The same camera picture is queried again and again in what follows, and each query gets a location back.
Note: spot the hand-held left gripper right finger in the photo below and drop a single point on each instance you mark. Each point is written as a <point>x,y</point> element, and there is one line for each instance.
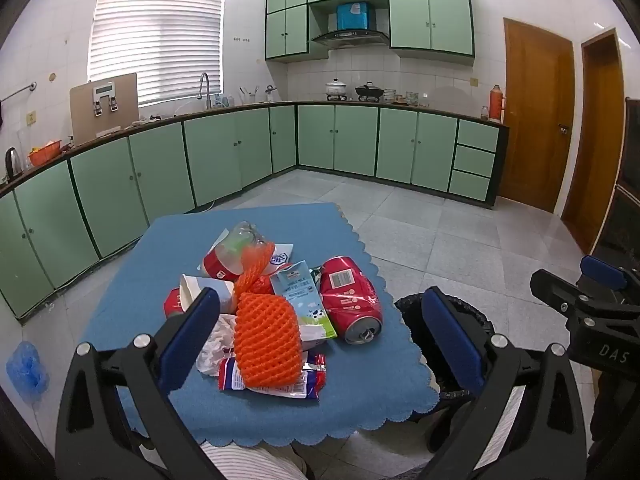
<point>450,335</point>

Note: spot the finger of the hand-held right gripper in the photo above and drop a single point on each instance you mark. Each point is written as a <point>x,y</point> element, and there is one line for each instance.
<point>560,295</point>
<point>602,270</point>

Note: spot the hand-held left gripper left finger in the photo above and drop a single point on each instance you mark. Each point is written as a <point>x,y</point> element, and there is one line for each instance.
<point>192,335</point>

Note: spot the white paper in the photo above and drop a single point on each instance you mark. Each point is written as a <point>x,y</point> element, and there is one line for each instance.
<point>215,345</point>

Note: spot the black trash bin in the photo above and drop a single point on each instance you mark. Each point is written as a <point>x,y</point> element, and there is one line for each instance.
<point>412,330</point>

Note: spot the large orange foam net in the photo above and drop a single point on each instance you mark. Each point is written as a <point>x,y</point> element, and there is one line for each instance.
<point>265,340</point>

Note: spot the clear plastic bottle red label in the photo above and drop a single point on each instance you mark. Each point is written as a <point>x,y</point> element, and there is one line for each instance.
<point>222,262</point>

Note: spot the narrow orange foam net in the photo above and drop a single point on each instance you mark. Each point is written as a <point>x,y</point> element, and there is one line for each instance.
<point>250,270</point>

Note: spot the green white wrapper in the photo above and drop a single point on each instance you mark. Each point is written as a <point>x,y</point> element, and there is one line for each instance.
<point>236,247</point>

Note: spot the crushed red can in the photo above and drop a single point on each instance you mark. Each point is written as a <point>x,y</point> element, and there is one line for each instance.
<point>345,295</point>

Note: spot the blue green milk carton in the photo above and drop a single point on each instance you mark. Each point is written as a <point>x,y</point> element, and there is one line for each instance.
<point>300,300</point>

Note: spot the white blue packet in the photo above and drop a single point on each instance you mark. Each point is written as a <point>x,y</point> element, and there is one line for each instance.
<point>280,257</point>

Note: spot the red white snack wrapper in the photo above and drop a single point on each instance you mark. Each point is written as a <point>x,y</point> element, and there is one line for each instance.
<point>312,380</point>

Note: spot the dark glass cabinet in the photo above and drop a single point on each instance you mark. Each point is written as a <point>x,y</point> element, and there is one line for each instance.
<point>622,210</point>

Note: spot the blue tablecloth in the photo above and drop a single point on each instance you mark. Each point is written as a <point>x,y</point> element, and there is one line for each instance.
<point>150,270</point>

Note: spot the wooden door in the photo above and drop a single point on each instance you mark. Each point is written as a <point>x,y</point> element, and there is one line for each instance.
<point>535,115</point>
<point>595,135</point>

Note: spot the blue plastic bag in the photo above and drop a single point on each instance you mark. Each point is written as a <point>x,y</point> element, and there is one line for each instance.
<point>27,370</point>

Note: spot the red thermos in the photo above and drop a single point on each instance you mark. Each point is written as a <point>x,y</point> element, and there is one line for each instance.
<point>496,102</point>

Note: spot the green base cabinets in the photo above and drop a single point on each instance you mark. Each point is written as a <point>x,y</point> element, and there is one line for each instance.
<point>350,135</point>

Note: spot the orange basket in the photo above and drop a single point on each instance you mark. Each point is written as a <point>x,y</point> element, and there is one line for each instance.
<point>45,156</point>

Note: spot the utensil holder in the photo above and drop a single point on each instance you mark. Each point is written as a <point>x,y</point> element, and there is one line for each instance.
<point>248,97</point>

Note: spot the brown board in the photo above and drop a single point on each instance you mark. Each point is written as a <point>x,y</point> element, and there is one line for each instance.
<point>82,115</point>

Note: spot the metal kettle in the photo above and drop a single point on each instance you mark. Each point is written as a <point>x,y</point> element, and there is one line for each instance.
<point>12,162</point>

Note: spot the metal faucet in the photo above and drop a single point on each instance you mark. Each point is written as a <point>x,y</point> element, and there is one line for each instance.
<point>204,85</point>

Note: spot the black wok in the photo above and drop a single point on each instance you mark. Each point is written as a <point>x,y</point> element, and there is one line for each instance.
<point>370,92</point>

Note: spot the white pot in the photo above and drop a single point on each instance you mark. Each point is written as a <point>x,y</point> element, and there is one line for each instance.
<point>336,89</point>

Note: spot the white window blind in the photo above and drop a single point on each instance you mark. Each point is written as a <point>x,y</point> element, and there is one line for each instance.
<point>155,40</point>

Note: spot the range hood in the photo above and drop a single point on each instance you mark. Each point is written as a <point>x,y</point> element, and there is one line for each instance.
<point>350,37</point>

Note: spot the blue box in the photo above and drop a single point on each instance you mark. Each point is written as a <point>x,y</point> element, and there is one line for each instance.
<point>355,15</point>

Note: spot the green wall cabinets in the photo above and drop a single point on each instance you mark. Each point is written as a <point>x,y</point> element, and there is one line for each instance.
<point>450,20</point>

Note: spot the metal wall rail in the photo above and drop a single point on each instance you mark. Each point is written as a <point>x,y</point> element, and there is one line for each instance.
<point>20,91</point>

